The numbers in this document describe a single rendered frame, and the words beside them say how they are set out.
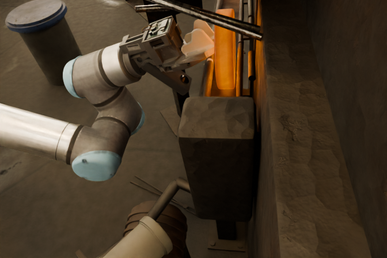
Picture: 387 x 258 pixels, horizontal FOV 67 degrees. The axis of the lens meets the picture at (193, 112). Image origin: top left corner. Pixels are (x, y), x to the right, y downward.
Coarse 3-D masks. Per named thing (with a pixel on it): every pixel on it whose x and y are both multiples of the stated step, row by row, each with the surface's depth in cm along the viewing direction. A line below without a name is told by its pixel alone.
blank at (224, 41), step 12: (216, 12) 53; (228, 12) 53; (216, 36) 50; (228, 36) 50; (216, 48) 50; (228, 48) 50; (216, 60) 51; (228, 60) 51; (216, 72) 52; (228, 72) 52; (228, 84) 55
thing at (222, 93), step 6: (216, 84) 63; (216, 90) 61; (222, 90) 61; (228, 90) 61; (234, 90) 60; (210, 96) 60; (216, 96) 60; (222, 96) 60; (228, 96) 60; (234, 96) 59
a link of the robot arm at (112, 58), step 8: (112, 48) 60; (104, 56) 60; (112, 56) 59; (120, 56) 59; (104, 64) 60; (112, 64) 59; (120, 64) 59; (112, 72) 60; (120, 72) 59; (128, 72) 61; (112, 80) 61; (120, 80) 61; (128, 80) 61; (136, 80) 63
